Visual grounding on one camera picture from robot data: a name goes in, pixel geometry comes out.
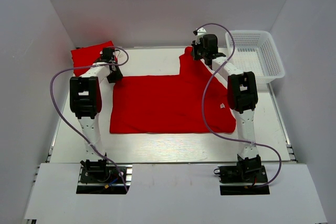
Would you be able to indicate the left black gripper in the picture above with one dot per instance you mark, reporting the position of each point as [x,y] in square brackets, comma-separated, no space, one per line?
[118,76]

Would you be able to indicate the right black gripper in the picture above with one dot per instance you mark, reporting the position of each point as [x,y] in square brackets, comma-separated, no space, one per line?
[195,46]

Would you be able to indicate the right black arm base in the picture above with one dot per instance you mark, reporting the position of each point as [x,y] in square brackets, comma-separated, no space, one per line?
[232,182]

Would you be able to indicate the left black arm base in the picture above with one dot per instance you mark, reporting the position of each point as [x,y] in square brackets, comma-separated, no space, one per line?
[99,178]

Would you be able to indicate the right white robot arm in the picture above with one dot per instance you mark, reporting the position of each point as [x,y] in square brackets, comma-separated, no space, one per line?
[242,98]

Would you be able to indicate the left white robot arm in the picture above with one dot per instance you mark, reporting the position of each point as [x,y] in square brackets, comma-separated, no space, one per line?
[86,104]

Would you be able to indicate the folded red t shirt stack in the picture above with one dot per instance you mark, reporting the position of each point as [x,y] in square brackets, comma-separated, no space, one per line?
[87,56]

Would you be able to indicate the white plastic basket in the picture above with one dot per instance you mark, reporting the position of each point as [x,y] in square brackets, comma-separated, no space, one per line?
[255,50]

